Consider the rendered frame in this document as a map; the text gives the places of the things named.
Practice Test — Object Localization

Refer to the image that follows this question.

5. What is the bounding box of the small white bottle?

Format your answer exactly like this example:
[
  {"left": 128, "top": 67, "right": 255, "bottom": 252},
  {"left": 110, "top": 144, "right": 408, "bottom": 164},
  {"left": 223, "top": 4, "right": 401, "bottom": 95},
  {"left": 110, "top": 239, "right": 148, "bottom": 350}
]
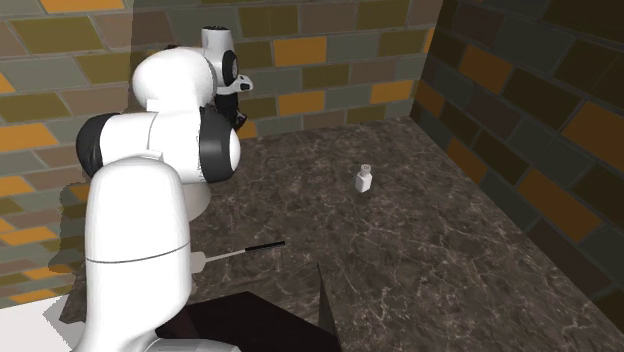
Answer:
[{"left": 354, "top": 164, "right": 374, "bottom": 194}]

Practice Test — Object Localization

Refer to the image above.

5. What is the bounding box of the black-handled spatula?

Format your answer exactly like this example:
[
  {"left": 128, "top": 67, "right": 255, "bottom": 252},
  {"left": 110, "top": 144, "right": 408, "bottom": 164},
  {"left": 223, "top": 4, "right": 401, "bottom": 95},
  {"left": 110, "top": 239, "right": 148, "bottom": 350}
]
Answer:
[{"left": 187, "top": 240, "right": 287, "bottom": 275}]

